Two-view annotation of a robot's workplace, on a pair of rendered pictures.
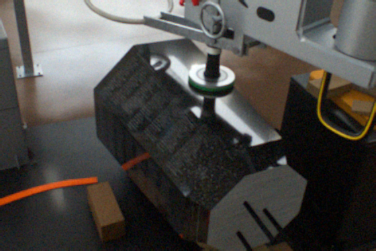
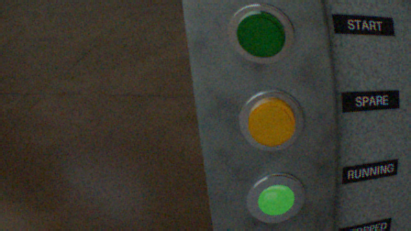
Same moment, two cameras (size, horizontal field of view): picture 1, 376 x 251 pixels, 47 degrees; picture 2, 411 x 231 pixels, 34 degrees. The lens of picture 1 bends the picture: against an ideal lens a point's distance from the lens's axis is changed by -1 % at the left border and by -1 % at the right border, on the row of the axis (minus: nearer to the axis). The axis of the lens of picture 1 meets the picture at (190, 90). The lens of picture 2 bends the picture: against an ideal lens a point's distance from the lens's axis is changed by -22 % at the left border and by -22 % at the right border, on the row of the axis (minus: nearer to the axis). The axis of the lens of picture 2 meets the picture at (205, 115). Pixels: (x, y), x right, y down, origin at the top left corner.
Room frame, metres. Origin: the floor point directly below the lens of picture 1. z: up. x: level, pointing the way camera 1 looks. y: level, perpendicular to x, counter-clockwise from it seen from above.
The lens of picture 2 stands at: (1.43, 0.31, 1.54)
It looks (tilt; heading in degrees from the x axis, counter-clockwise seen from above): 25 degrees down; 323
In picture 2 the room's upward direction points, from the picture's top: 8 degrees counter-clockwise
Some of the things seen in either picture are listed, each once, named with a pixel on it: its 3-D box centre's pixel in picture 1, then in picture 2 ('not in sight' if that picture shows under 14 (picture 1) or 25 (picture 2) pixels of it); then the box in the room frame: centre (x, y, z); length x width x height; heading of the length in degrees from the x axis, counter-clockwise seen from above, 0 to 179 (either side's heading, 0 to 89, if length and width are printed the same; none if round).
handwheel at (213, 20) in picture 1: (218, 18); not in sight; (1.60, -0.09, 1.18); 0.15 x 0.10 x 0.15; 44
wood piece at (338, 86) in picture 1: (329, 86); not in sight; (1.78, -0.66, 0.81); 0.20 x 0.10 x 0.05; 122
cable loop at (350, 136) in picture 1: (348, 98); not in sight; (1.29, -0.55, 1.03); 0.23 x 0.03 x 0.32; 44
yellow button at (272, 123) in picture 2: not in sight; (272, 122); (1.73, 0.05, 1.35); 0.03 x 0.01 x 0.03; 44
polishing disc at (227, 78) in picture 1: (211, 75); not in sight; (1.77, -0.09, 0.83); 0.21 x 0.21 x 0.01
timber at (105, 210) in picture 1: (105, 210); not in sight; (1.60, 0.41, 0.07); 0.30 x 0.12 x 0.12; 27
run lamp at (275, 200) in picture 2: not in sight; (276, 198); (1.73, 0.05, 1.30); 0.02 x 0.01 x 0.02; 44
